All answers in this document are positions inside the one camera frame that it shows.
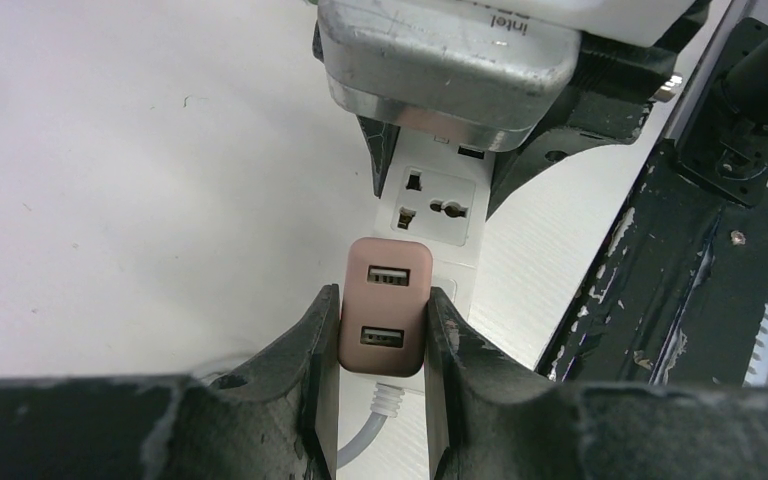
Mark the pink plug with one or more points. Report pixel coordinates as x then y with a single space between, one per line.
382 323

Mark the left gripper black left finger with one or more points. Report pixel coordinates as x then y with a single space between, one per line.
272 417

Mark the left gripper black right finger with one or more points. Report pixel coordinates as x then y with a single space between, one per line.
489 417

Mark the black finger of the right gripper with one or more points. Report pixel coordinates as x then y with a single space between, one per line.
381 140

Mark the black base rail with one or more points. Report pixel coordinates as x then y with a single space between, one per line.
677 293

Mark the long white power strip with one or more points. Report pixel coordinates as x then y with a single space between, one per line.
436 192

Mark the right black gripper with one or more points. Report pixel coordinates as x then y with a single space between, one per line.
613 87

